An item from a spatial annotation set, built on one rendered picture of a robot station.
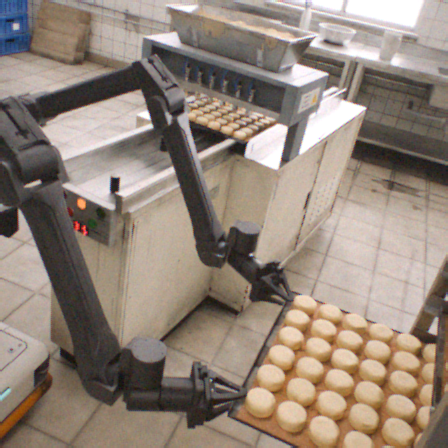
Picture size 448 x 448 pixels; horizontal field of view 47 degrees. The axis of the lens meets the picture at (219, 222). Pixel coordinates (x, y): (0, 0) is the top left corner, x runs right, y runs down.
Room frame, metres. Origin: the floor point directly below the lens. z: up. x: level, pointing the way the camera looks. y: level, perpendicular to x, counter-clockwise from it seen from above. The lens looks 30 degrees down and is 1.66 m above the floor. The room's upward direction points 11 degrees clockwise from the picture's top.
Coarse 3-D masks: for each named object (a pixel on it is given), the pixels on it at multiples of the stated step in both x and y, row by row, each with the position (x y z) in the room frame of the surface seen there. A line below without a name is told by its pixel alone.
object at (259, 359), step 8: (288, 304) 0.92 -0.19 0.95; (280, 312) 0.88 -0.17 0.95; (280, 320) 0.86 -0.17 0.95; (368, 320) 0.92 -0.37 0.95; (272, 328) 0.83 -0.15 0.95; (272, 336) 0.81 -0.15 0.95; (264, 344) 0.77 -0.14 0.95; (264, 352) 0.76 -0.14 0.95; (256, 360) 0.73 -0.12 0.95; (256, 368) 0.71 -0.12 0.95; (248, 376) 0.69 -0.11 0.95; (248, 384) 0.67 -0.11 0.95; (240, 400) 0.63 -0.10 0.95; (232, 408) 0.61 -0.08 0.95; (240, 408) 0.61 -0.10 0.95; (232, 416) 0.59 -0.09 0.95; (248, 424) 0.58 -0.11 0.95; (264, 432) 0.57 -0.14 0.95; (280, 440) 0.56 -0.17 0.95
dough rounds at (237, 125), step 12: (192, 108) 2.22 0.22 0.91; (204, 108) 2.23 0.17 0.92; (216, 108) 2.30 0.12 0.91; (228, 108) 2.29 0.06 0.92; (240, 108) 2.37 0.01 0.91; (192, 120) 2.09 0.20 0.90; (204, 120) 2.07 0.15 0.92; (216, 120) 2.11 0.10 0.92; (228, 120) 2.14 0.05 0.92; (240, 120) 2.22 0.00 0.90; (252, 120) 2.22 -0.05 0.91; (264, 120) 2.23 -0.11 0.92; (276, 120) 2.30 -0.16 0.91; (228, 132) 2.01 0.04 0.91; (240, 132) 2.02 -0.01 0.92; (252, 132) 2.07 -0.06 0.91
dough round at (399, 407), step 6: (396, 396) 0.69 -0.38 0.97; (402, 396) 0.69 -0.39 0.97; (390, 402) 0.67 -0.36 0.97; (396, 402) 0.67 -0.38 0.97; (402, 402) 0.68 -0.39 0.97; (408, 402) 0.68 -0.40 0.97; (390, 408) 0.66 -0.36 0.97; (396, 408) 0.66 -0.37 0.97; (402, 408) 0.66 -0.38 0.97; (408, 408) 0.66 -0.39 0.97; (414, 408) 0.67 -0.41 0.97; (390, 414) 0.66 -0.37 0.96; (396, 414) 0.65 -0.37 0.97; (402, 414) 0.65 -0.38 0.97; (408, 414) 0.65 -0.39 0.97; (414, 414) 0.65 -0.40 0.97; (402, 420) 0.64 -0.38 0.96; (408, 420) 0.65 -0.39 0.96
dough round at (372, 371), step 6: (366, 360) 0.77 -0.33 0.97; (372, 360) 0.77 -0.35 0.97; (360, 366) 0.75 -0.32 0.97; (366, 366) 0.75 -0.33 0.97; (372, 366) 0.75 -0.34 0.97; (378, 366) 0.76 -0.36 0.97; (360, 372) 0.74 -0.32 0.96; (366, 372) 0.73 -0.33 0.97; (372, 372) 0.74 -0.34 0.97; (378, 372) 0.74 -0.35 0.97; (384, 372) 0.74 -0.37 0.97; (366, 378) 0.73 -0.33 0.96; (372, 378) 0.72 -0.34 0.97; (378, 378) 0.73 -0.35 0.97; (384, 378) 0.73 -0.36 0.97; (378, 384) 0.72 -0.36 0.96
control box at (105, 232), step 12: (72, 192) 1.42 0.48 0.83; (84, 192) 1.42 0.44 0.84; (72, 204) 1.42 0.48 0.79; (96, 204) 1.38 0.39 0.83; (108, 204) 1.38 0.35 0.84; (72, 216) 1.41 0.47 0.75; (84, 216) 1.39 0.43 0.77; (96, 216) 1.37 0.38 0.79; (108, 216) 1.35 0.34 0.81; (84, 228) 1.39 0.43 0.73; (96, 228) 1.37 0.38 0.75; (108, 228) 1.35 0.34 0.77; (108, 240) 1.35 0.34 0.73
